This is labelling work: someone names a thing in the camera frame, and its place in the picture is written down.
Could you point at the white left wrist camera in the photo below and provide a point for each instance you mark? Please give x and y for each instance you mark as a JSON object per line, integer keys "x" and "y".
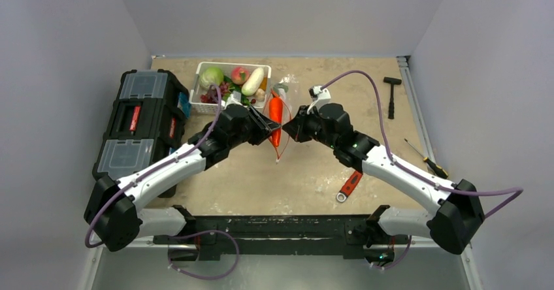
{"x": 234, "y": 99}

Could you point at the clear zip top bag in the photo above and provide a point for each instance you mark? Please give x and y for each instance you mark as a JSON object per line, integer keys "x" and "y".
{"x": 288, "y": 89}

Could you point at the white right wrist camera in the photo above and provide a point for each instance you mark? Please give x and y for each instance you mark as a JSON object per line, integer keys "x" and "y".
{"x": 320, "y": 96}

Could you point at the black hammer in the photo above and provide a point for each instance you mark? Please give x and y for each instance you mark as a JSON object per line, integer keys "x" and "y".
{"x": 392, "y": 82}

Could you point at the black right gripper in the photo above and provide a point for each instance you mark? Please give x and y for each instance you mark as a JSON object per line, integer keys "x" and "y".
{"x": 298, "y": 125}

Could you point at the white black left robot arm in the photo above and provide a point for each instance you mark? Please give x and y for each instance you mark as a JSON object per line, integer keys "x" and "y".
{"x": 113, "y": 209}

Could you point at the beige garlic bulb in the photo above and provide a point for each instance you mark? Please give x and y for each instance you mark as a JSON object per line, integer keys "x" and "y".
{"x": 259, "y": 95}

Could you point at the pink peach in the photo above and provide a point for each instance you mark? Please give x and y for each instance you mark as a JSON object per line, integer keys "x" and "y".
{"x": 239, "y": 75}

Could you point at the white plastic basket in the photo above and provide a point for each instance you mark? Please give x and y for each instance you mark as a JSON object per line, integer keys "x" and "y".
{"x": 229, "y": 76}

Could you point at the purple grape bunch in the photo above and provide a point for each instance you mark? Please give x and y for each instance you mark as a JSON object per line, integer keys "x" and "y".
{"x": 211, "y": 96}

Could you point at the green cabbage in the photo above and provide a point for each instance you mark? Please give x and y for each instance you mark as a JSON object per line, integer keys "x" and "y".
{"x": 211, "y": 76}

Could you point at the red adjustable wrench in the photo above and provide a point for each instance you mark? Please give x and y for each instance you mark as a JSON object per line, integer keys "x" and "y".
{"x": 348, "y": 187}

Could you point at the orange carrot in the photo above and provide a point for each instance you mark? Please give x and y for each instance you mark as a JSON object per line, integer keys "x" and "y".
{"x": 276, "y": 107}

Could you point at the black toolbox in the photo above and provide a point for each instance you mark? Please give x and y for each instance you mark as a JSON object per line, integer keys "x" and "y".
{"x": 146, "y": 123}

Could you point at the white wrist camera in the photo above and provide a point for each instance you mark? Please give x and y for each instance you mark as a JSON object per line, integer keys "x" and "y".
{"x": 234, "y": 99}
{"x": 320, "y": 96}

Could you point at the white radish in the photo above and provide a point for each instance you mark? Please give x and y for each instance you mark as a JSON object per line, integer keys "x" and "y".
{"x": 253, "y": 82}

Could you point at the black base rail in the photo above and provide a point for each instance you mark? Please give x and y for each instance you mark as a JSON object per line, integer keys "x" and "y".
{"x": 348, "y": 236}

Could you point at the yellow black screwdriver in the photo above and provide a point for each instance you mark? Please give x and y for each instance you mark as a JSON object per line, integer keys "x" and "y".
{"x": 437, "y": 169}

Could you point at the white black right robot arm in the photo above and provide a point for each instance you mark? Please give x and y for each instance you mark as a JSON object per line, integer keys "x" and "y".
{"x": 453, "y": 212}

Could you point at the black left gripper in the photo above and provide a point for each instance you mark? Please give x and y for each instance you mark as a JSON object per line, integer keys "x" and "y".
{"x": 260, "y": 134}

